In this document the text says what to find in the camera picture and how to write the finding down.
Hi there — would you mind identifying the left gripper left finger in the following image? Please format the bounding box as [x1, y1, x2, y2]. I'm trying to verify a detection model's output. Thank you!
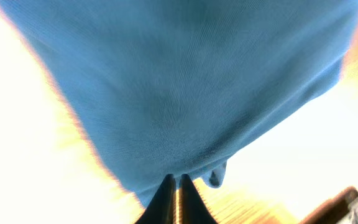
[135, 174, 176, 224]

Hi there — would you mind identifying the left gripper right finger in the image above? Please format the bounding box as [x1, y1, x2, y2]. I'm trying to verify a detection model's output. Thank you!
[180, 174, 217, 224]

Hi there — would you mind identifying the blue polo shirt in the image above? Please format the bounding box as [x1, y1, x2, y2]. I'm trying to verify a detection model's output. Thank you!
[0, 0, 358, 206]

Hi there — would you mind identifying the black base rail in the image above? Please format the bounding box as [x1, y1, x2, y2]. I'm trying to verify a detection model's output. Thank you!
[300, 186, 358, 224]

